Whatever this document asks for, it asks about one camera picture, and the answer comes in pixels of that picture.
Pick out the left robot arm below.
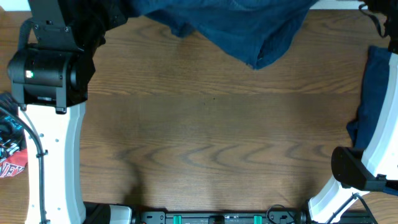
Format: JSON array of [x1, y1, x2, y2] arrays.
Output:
[[7, 0, 139, 223]]

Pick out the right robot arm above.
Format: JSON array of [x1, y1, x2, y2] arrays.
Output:
[[295, 0, 397, 223]]

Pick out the dark blue shorts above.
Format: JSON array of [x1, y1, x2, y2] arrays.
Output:
[[125, 0, 316, 70]]

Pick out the red printed garment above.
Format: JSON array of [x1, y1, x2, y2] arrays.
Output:
[[1, 149, 28, 178]]

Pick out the black printed t-shirt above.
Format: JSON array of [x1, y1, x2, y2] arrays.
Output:
[[1, 92, 26, 162]]

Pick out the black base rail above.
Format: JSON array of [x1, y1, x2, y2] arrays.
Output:
[[133, 211, 374, 224]]

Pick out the dark blue garment at right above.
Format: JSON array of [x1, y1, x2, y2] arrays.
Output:
[[346, 45, 398, 197]]

